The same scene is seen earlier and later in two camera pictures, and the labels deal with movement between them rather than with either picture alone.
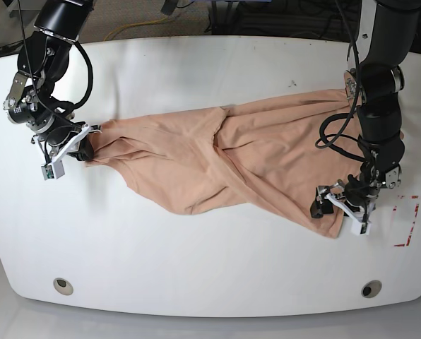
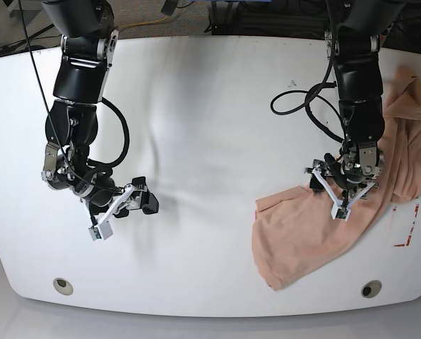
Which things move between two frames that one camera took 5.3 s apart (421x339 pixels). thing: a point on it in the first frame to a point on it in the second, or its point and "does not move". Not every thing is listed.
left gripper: x=57 y=129 to x=99 y=200
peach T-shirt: x=261 y=156 to x=294 y=231
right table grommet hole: x=371 y=289 does not move
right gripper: x=358 y=191 to x=359 y=165
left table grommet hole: x=63 y=286 does not move
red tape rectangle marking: x=412 y=227 does not move
